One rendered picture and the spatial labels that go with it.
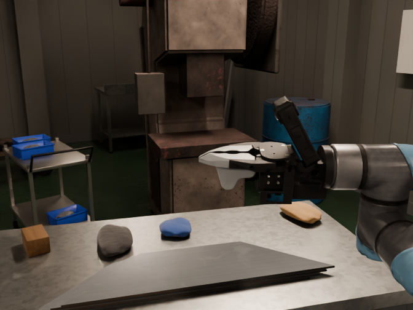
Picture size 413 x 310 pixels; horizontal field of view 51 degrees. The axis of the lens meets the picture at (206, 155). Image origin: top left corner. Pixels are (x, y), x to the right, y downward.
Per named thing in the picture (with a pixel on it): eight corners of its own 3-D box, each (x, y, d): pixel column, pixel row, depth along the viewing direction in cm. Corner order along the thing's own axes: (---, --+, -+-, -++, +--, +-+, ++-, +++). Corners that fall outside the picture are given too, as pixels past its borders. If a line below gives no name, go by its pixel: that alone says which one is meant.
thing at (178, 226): (194, 238, 131) (193, 229, 130) (161, 242, 129) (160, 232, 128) (188, 222, 142) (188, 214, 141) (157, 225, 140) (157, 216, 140)
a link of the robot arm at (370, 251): (369, 275, 68) (377, 210, 65) (347, 242, 79) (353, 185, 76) (420, 275, 68) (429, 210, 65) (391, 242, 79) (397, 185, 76)
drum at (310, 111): (298, 181, 504) (304, 94, 477) (338, 201, 444) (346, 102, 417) (247, 190, 477) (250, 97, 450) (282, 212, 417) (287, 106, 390)
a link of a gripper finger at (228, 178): (198, 193, 69) (255, 193, 69) (198, 160, 67) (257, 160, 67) (198, 184, 72) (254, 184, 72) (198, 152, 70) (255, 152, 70)
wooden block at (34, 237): (51, 252, 123) (49, 236, 121) (28, 258, 120) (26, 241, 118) (43, 238, 131) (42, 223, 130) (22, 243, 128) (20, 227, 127)
